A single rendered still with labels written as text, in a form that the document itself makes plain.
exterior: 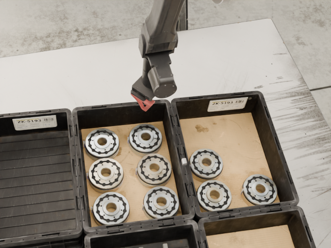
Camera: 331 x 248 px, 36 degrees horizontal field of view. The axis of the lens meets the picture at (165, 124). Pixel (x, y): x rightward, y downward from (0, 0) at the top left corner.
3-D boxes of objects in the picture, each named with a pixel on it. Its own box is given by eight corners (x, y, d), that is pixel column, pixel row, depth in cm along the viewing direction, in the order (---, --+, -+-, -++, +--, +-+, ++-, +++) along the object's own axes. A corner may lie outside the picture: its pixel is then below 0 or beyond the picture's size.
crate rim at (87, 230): (71, 111, 155) (71, 107, 153) (168, 103, 160) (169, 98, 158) (83, 236, 134) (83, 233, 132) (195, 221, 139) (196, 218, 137)
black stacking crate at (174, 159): (74, 129, 163) (72, 108, 153) (165, 120, 168) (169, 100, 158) (85, 248, 142) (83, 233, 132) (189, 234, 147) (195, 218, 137)
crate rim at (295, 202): (169, 103, 160) (169, 98, 158) (259, 94, 165) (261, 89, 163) (195, 221, 139) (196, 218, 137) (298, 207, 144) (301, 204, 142)
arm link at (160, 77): (175, 26, 120) (139, 31, 118) (189, 62, 114) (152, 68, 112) (169, 59, 130) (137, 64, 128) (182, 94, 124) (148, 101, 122)
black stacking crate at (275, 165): (166, 120, 168) (170, 99, 158) (252, 111, 173) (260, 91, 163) (191, 233, 147) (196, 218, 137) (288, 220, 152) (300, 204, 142)
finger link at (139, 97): (164, 105, 141) (167, 83, 133) (148, 121, 137) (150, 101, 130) (145, 92, 143) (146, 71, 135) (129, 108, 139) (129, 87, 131)
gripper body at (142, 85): (173, 78, 136) (176, 60, 130) (150, 103, 131) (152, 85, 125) (153, 67, 138) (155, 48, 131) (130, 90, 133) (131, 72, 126)
